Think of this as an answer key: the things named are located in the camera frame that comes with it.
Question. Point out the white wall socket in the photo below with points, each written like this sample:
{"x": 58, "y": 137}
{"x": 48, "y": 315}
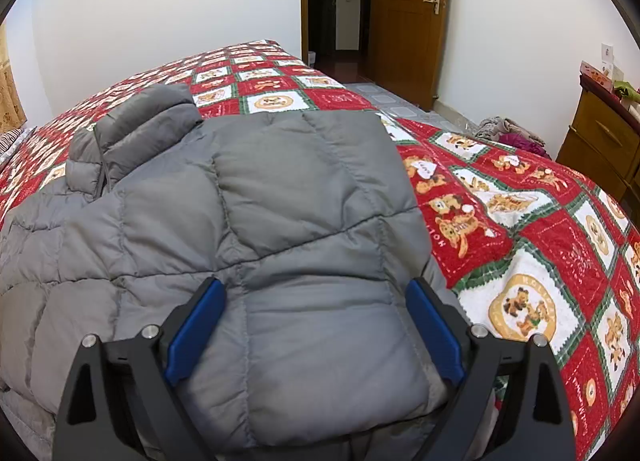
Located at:
{"x": 607, "y": 52}

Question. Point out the green cloth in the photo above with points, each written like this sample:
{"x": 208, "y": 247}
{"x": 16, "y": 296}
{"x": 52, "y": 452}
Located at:
{"x": 627, "y": 91}

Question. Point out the red printed bear blanket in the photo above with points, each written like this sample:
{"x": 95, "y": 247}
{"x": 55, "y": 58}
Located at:
{"x": 525, "y": 251}

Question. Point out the flat printed box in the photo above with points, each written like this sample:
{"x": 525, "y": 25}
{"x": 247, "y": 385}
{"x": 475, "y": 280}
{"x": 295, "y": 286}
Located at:
{"x": 596, "y": 73}

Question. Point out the yellow patterned curtain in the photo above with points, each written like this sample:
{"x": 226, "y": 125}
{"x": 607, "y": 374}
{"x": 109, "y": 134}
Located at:
{"x": 10, "y": 91}

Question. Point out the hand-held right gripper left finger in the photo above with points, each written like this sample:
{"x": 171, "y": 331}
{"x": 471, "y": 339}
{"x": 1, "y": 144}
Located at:
{"x": 195, "y": 331}

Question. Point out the pile of clothes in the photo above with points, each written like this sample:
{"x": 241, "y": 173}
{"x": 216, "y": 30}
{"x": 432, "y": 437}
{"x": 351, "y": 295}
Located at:
{"x": 510, "y": 133}

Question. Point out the small white bin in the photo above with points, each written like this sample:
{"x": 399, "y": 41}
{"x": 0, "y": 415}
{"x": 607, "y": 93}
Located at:
{"x": 311, "y": 59}

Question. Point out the wooden door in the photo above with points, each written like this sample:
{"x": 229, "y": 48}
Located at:
{"x": 405, "y": 31}

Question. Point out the wooden door frame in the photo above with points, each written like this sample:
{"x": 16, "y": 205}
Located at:
{"x": 303, "y": 1}

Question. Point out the grey puffer jacket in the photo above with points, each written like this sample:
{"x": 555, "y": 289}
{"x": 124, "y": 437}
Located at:
{"x": 275, "y": 191}

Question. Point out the wooden dresser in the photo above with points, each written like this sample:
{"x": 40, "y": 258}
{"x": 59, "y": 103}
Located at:
{"x": 600, "y": 141}

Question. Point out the striped pillow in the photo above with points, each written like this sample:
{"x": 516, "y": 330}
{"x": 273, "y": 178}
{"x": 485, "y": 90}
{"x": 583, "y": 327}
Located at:
{"x": 12, "y": 146}

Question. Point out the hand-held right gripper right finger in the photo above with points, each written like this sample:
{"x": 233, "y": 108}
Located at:
{"x": 432, "y": 331}

